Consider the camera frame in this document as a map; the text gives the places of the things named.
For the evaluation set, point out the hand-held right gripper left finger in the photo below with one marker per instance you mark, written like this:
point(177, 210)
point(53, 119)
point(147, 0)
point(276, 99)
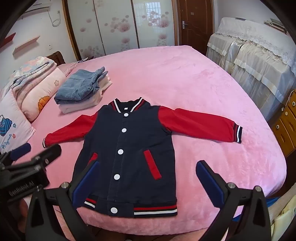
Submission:
point(84, 185)

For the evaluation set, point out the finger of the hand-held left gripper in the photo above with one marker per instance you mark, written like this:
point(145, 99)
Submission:
point(49, 154)
point(20, 151)

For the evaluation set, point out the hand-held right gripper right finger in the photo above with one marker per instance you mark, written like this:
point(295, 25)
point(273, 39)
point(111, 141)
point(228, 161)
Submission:
point(209, 183)

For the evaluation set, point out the navy and red varsity jacket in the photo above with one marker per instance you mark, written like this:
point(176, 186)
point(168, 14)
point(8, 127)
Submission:
point(138, 150)

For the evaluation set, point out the pink cartoon print pillow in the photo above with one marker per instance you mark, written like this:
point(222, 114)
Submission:
point(13, 125)

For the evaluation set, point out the pink flower print pillow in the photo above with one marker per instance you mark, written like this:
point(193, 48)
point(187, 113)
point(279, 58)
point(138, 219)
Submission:
point(44, 92)

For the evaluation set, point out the folded cream cloth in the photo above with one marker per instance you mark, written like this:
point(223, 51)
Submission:
point(89, 102)

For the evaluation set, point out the folded blue jeans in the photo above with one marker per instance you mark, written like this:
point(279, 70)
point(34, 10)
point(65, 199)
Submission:
point(78, 85)

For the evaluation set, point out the cream bag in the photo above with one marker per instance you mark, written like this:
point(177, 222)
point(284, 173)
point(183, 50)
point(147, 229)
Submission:
point(282, 217)

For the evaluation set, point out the folded floral quilt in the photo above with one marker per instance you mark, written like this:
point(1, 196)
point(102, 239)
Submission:
point(30, 69)

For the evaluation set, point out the wooden drawer cabinet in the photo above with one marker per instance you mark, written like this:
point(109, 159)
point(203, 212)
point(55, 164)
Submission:
point(285, 125)

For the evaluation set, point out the wooden headboard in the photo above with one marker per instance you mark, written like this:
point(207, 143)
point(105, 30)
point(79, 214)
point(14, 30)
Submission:
point(56, 57)

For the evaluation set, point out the pink plush bed blanket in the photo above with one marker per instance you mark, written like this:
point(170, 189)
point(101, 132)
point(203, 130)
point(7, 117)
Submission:
point(185, 81)

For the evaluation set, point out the lace covered cabinet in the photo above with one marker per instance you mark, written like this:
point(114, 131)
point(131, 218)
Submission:
point(254, 58)

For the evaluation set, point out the flower print sliding wardrobe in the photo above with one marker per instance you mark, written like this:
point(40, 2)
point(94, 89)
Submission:
point(115, 25)

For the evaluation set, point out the white air conditioner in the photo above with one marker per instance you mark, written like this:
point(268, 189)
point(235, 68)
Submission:
point(38, 5)

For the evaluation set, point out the brown wooden door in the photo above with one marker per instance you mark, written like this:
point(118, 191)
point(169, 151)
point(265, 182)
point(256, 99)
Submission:
point(198, 20)

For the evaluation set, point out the wooden wall shelf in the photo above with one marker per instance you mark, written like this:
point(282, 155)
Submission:
point(25, 45)

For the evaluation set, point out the red wall shelf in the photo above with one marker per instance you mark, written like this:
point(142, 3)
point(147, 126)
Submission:
point(8, 39)

